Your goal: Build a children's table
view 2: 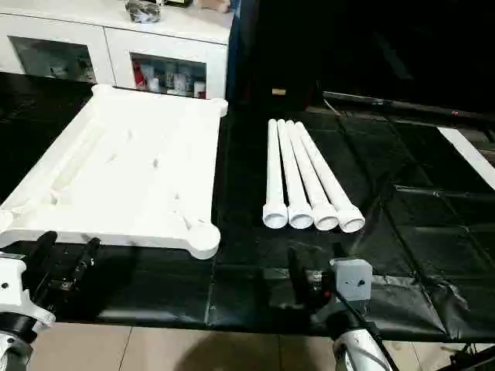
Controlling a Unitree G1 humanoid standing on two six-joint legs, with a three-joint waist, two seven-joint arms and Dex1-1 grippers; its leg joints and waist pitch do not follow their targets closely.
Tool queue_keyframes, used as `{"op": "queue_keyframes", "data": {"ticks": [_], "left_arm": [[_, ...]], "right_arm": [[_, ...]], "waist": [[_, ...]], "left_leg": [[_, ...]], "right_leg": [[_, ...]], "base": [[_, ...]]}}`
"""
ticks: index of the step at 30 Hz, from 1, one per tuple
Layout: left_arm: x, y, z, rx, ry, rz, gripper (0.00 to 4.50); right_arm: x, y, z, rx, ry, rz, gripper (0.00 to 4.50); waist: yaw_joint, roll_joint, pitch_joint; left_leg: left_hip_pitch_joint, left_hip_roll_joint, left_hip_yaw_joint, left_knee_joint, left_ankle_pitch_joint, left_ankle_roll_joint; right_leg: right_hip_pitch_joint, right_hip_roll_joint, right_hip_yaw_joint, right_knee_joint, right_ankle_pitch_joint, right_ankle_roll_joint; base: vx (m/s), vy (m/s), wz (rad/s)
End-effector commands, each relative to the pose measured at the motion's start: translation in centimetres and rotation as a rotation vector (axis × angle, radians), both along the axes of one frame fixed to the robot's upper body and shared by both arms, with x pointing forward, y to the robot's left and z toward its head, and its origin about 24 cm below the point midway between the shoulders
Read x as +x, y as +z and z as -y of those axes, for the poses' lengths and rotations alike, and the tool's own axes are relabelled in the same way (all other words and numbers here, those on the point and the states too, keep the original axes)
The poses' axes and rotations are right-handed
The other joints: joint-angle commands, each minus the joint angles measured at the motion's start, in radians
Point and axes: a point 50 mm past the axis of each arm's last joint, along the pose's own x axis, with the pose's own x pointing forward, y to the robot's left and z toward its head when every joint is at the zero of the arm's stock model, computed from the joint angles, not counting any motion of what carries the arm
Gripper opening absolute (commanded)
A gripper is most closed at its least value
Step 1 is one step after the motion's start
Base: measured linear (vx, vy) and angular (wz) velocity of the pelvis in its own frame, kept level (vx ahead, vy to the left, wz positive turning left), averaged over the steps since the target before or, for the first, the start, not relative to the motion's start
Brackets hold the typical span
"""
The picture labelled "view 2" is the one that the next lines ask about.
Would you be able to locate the white plastic table top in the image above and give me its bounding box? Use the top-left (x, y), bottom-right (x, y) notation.
top-left (0, 83), bottom-right (230, 260)

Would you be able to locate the white plastic table leg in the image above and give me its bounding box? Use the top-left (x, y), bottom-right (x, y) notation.
top-left (286, 120), bottom-right (340, 232)
top-left (295, 121), bottom-right (366, 233)
top-left (263, 118), bottom-right (288, 230)
top-left (277, 119), bottom-right (314, 230)

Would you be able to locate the black work mat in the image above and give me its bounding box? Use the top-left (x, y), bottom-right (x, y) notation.
top-left (0, 71), bottom-right (495, 345)

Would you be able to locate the white flat strip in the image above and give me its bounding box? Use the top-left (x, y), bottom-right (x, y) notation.
top-left (438, 126), bottom-right (495, 191)

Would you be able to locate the red bottle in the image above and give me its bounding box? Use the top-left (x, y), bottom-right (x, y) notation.
top-left (133, 63), bottom-right (149, 92)

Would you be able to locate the white glass-door cabinet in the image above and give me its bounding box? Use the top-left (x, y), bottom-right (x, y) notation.
top-left (0, 0), bottom-right (235, 101)

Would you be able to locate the grey crumpled object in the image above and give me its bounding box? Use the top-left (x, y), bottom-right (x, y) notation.
top-left (125, 0), bottom-right (162, 24)

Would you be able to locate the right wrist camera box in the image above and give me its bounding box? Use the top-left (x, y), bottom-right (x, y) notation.
top-left (330, 259), bottom-right (374, 304)

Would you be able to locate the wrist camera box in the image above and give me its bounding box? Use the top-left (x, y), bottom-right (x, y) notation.
top-left (0, 257), bottom-right (56, 327)
top-left (330, 259), bottom-right (374, 304)

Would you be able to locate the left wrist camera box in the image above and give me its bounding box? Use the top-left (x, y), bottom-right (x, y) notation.
top-left (0, 257), bottom-right (56, 327)

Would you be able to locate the dark long rail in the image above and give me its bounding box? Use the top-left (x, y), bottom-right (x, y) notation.
top-left (321, 90), bottom-right (495, 124)

